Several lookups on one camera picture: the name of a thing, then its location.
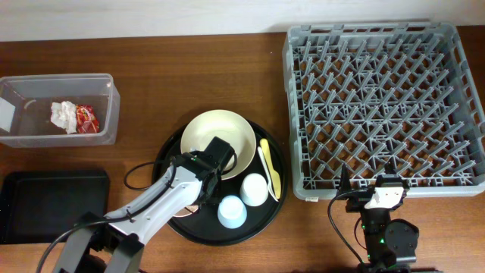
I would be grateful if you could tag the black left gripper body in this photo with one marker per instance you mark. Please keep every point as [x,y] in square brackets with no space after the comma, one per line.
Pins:
[209,199]

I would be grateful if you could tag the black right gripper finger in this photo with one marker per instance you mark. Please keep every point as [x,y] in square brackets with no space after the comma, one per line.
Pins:
[389,169]
[344,182]

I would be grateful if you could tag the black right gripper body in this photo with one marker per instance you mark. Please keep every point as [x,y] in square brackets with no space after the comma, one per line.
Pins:
[358,200]

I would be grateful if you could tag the large cream bowl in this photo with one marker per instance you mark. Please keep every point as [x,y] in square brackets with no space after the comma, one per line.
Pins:
[226,125]

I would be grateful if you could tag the pink bowl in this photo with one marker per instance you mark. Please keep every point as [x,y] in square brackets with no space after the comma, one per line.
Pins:
[187,211]

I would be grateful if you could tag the white tissue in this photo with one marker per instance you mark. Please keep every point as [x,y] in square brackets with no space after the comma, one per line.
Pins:
[64,116]

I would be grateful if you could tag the red snack wrapper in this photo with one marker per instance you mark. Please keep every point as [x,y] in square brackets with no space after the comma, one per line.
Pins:
[86,119]

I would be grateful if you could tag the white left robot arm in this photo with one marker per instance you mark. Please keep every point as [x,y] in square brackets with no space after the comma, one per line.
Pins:
[116,241]

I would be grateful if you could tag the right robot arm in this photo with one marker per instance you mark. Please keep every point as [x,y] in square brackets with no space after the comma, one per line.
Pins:
[390,244]

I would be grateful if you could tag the grey plastic dishwasher rack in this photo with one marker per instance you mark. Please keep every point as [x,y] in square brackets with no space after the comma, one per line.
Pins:
[363,96]

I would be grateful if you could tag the clear plastic waste bin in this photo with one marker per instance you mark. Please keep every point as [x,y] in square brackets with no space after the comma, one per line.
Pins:
[26,109]

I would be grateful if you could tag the white cup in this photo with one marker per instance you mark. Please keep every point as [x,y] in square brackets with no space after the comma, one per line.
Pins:
[254,190]

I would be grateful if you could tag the light blue cup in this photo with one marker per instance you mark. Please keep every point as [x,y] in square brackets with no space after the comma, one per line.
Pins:
[231,212]

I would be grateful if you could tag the round black tray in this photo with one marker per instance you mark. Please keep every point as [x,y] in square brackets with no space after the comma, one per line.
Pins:
[203,226]

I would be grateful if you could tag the white plastic spoon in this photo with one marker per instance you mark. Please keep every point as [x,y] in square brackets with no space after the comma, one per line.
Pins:
[267,173]

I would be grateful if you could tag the yellow plastic spoon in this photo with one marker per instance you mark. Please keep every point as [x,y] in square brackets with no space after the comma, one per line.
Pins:
[274,177]

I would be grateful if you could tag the black rectangular tray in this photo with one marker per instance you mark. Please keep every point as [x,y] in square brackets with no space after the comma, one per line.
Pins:
[38,206]

